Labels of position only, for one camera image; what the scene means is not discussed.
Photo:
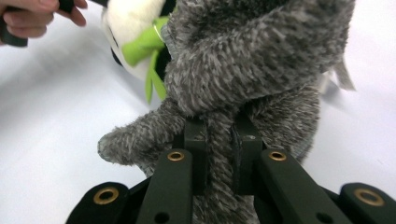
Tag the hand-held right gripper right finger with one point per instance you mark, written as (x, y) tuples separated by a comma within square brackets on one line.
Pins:
[(247, 146)]

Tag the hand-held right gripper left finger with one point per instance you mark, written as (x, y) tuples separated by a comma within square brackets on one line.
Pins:
[(197, 146)]

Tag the grey fuzzy doll garment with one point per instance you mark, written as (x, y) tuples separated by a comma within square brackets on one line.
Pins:
[(236, 68)]

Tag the panda plush toy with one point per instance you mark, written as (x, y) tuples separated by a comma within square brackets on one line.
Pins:
[(130, 21)]

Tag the light blue table mat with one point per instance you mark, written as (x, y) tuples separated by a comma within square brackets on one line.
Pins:
[(46, 109)]

